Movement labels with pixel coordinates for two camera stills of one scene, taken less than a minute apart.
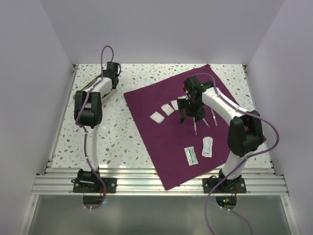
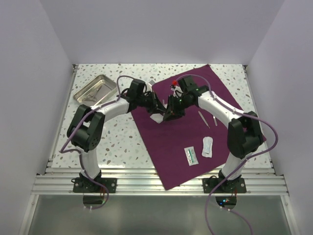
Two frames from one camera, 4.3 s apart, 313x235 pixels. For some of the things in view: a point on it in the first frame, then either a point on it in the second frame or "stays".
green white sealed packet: (190, 155) stays
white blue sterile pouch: (207, 151) stays
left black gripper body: (103, 72) to (146, 101)
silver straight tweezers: (206, 122) stays
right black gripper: (198, 114) to (173, 112)
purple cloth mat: (181, 150) stays
